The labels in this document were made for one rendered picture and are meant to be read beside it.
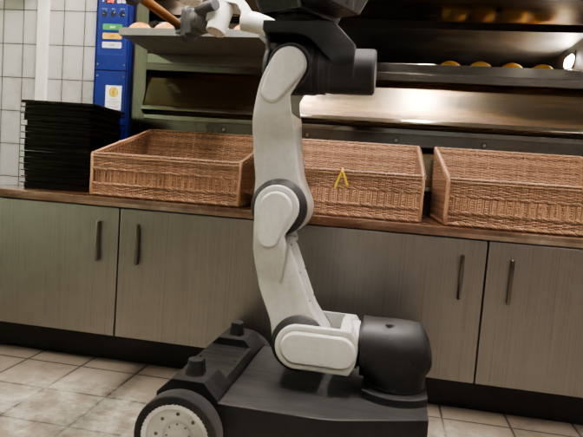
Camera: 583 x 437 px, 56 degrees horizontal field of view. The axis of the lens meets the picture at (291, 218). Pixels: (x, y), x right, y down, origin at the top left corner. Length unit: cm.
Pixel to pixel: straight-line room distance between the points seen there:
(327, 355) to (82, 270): 101
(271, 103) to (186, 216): 64
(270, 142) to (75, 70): 148
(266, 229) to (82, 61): 157
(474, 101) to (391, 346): 124
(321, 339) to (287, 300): 13
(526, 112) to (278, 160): 124
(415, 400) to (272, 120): 76
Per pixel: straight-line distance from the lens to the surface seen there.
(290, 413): 132
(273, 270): 140
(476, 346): 184
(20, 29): 290
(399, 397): 142
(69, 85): 272
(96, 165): 206
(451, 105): 232
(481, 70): 235
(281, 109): 137
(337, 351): 138
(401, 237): 175
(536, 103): 238
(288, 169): 139
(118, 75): 258
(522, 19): 243
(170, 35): 221
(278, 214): 134
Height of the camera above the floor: 71
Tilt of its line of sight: 5 degrees down
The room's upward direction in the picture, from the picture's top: 4 degrees clockwise
